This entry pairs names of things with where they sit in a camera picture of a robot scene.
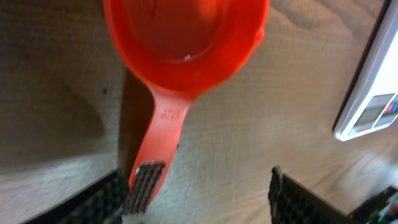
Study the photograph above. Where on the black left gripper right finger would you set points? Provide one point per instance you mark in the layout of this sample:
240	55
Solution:
292	203

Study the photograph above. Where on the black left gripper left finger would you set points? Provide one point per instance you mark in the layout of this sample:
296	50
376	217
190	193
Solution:
101	202

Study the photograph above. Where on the red plastic measuring scoop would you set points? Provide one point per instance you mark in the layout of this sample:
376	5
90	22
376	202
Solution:
179	49

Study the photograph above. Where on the white digital kitchen scale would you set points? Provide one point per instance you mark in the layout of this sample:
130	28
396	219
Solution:
372	104

